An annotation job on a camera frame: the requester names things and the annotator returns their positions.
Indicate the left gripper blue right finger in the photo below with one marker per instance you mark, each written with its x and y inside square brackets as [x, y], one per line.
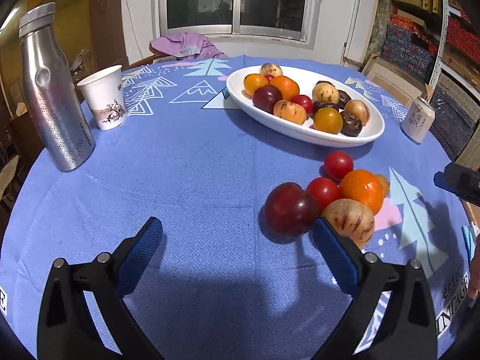
[407, 328]

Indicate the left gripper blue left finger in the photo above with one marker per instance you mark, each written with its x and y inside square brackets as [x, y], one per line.
[66, 329]

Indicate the large orange mandarin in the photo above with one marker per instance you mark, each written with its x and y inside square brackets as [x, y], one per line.
[363, 186]

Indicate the striped pepino melon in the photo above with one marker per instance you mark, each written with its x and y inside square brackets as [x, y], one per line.
[351, 219]

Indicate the yellow round pear fruit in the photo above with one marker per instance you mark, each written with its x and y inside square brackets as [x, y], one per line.
[325, 92]

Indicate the dark brown passion fruit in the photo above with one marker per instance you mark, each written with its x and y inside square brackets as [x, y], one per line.
[343, 99]

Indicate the orange yellow tomato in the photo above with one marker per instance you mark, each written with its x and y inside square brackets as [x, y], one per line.
[252, 82]

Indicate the person right hand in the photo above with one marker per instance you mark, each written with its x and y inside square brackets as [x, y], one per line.
[474, 267]

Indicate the small tan loquat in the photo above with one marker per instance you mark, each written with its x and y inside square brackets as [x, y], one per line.
[384, 182]

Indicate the white beverage can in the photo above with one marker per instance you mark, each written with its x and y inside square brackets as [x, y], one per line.
[418, 120]

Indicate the blue patterned tablecloth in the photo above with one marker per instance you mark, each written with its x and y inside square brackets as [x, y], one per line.
[222, 287]

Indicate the white oval plate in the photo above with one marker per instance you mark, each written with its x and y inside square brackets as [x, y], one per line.
[305, 80]

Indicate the large dark red plum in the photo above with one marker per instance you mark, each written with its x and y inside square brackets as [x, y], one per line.
[290, 211]

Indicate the small red cherry tomato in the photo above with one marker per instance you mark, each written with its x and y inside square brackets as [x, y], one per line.
[269, 77]

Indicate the small speckled yellow fruit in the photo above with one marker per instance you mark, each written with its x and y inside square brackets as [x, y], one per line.
[271, 69]

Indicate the white paper cup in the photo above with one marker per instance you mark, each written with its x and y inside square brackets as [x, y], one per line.
[103, 92]

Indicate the sliding window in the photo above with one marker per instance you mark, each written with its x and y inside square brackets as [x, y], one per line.
[290, 21]

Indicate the silver metal bottle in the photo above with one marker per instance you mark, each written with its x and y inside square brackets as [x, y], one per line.
[49, 92]

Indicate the wooden chair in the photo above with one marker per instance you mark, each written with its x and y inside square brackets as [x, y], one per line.
[155, 57]

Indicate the purple jacket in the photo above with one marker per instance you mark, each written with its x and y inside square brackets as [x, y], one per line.
[187, 46]

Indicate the wooden glass cabinet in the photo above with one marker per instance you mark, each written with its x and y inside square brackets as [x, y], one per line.
[89, 32]

